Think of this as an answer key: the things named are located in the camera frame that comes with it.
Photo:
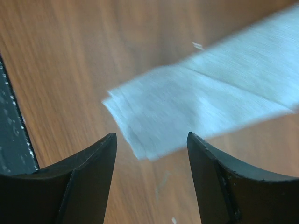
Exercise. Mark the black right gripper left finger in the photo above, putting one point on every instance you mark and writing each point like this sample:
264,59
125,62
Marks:
74,190

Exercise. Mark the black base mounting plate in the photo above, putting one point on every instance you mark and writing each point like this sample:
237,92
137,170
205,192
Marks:
16,153

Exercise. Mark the grey cloth napkin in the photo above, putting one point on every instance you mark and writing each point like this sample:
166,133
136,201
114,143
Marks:
248,77

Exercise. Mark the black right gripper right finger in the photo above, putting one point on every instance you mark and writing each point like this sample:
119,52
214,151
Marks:
230,191

